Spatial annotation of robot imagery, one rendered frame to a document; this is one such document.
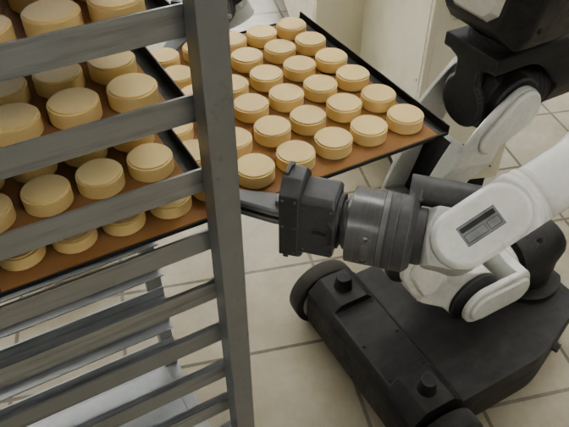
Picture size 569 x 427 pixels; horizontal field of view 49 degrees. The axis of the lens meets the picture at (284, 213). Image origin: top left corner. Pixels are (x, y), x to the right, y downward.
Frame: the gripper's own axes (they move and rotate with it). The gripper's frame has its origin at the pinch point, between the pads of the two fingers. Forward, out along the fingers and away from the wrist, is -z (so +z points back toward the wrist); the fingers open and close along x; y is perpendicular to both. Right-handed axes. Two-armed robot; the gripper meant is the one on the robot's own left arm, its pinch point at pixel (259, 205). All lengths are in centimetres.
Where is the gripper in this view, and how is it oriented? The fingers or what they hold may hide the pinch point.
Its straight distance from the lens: 74.0
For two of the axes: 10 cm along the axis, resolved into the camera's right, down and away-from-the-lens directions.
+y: -2.8, 6.5, -7.1
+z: 9.6, 1.9, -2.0
